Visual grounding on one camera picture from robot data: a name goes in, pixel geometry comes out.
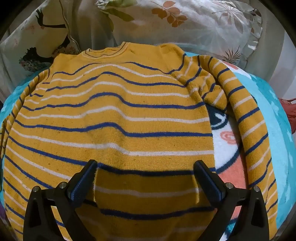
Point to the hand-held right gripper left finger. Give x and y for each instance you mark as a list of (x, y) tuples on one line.
[(83, 183)]

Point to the beige curtain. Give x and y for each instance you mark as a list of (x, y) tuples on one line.
[(92, 25)]

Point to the red cloth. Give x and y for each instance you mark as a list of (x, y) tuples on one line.
[(289, 113)]

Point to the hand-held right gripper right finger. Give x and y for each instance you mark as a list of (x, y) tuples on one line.
[(209, 183)]

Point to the yellow striped sweater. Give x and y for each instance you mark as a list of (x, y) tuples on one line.
[(129, 120)]

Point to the teal cartoon blanket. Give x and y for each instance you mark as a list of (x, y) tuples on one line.
[(275, 120)]

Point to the white leaf print pillow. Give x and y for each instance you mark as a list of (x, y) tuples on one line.
[(196, 25)]

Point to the white bird print pillow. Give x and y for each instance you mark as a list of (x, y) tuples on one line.
[(44, 44)]

